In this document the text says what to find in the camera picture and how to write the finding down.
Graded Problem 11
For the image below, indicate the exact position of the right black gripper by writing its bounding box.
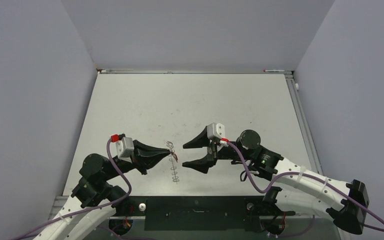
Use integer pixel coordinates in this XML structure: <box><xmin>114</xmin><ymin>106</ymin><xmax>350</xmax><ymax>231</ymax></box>
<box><xmin>182</xmin><ymin>126</ymin><xmax>252</xmax><ymax>171</ymax></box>

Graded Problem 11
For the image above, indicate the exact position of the aluminium rail right edge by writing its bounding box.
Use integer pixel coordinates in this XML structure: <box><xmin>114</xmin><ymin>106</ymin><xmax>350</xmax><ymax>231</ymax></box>
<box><xmin>285</xmin><ymin>74</ymin><xmax>324</xmax><ymax>175</ymax></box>

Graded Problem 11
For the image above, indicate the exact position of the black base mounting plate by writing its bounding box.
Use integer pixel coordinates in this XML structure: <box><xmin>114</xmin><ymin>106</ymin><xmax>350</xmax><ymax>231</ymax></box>
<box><xmin>112</xmin><ymin>195</ymin><xmax>295</xmax><ymax>232</ymax></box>

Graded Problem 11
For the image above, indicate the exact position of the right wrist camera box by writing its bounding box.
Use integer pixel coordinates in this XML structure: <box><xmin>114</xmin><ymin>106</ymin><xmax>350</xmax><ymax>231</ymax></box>
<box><xmin>206</xmin><ymin>122</ymin><xmax>229</xmax><ymax>147</ymax></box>

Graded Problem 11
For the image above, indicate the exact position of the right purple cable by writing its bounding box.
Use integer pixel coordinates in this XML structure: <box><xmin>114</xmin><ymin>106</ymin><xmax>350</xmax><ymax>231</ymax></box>
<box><xmin>226</xmin><ymin>140</ymin><xmax>384</xmax><ymax>239</ymax></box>

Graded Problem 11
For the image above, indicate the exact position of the aluminium rail back edge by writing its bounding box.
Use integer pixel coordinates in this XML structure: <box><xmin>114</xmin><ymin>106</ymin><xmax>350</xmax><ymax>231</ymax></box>
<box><xmin>97</xmin><ymin>69</ymin><xmax>294</xmax><ymax>75</ymax></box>

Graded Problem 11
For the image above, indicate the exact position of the aluminium front frame rail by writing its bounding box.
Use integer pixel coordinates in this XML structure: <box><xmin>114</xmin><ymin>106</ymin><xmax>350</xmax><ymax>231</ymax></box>
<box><xmin>47</xmin><ymin>194</ymin><xmax>348</xmax><ymax>220</ymax></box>

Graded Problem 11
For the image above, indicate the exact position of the aluminium rail edge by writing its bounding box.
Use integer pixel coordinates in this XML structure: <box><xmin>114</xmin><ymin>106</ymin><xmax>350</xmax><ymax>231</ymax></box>
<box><xmin>285</xmin><ymin>74</ymin><xmax>324</xmax><ymax>175</ymax></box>
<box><xmin>97</xmin><ymin>69</ymin><xmax>294</xmax><ymax>75</ymax></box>

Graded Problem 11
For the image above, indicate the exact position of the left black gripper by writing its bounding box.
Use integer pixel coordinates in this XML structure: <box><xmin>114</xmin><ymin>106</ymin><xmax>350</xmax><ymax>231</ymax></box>
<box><xmin>102</xmin><ymin>139</ymin><xmax>171</xmax><ymax>180</ymax></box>

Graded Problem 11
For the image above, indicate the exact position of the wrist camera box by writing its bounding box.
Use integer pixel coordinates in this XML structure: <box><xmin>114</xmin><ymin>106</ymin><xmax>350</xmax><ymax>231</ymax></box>
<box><xmin>206</xmin><ymin>122</ymin><xmax>229</xmax><ymax>147</ymax></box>
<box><xmin>110</xmin><ymin>133</ymin><xmax>135</xmax><ymax>159</ymax></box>

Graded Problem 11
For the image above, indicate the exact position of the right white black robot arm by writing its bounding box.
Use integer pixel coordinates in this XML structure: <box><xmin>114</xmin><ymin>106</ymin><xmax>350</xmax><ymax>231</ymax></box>
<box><xmin>182</xmin><ymin>123</ymin><xmax>369</xmax><ymax>235</ymax></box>

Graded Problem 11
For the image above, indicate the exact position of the marker pen at back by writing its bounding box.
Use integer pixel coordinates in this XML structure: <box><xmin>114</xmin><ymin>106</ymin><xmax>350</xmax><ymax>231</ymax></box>
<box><xmin>263</xmin><ymin>69</ymin><xmax>286</xmax><ymax>74</ymax></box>

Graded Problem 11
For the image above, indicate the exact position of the silver key with red tag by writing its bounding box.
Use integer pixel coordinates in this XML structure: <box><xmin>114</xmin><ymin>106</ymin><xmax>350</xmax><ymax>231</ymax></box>
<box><xmin>170</xmin><ymin>151</ymin><xmax>178</xmax><ymax>162</ymax></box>

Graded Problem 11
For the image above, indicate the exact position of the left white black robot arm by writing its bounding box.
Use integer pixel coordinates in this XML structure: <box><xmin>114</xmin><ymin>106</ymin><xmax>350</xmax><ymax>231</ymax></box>
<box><xmin>34</xmin><ymin>134</ymin><xmax>172</xmax><ymax>240</ymax></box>

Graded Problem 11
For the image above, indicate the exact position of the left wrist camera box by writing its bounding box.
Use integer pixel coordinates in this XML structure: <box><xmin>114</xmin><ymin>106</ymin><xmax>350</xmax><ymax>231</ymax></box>
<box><xmin>110</xmin><ymin>133</ymin><xmax>135</xmax><ymax>159</ymax></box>

